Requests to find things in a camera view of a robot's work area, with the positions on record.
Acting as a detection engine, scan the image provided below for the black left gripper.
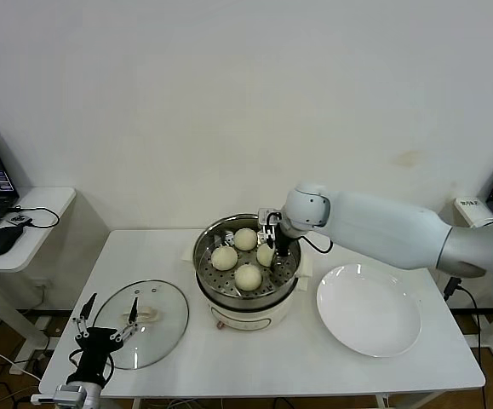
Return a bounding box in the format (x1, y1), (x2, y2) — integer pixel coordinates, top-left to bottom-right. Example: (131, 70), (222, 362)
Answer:
(66, 291), (140, 385)

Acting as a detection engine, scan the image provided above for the glass pot lid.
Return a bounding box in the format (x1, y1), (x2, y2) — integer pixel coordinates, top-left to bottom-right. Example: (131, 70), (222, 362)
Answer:
(94, 279), (191, 370)

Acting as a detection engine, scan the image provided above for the white side table with mouse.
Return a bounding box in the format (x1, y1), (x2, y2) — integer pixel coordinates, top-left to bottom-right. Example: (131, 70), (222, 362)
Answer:
(0, 187), (77, 378)

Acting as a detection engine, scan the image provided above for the black computer mouse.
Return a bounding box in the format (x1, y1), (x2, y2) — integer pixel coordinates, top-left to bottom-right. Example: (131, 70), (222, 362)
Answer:
(0, 224), (24, 256)

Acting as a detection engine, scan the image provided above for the black cable with adapter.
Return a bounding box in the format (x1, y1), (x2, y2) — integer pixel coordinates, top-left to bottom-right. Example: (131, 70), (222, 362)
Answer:
(443, 276), (485, 350)

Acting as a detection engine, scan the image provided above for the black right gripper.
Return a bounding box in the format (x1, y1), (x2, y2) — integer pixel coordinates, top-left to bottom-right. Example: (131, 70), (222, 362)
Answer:
(264, 223), (295, 272)

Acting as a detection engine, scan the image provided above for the cream electric cooker base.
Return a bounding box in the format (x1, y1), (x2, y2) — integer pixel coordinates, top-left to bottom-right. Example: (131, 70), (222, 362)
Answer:
(181, 245), (316, 332)

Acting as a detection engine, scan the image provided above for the white steamed baozi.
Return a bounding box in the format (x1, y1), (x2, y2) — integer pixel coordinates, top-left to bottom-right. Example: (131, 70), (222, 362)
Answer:
(210, 246), (238, 272)
(233, 228), (258, 251)
(234, 263), (263, 292)
(256, 242), (275, 268)

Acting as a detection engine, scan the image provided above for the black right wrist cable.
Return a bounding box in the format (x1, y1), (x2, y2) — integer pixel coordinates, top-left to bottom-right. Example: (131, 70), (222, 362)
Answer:
(300, 236), (335, 255)

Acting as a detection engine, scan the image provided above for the black dongle cable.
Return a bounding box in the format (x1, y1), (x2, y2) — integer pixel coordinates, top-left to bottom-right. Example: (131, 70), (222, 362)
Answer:
(10, 205), (61, 230)

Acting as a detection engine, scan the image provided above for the white round plate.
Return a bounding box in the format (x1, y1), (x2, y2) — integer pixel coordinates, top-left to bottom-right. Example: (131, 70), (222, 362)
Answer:
(316, 264), (423, 358)

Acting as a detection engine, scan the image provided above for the perforated steel steamer basket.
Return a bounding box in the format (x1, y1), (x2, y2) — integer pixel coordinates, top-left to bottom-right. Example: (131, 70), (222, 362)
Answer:
(193, 214), (304, 308)

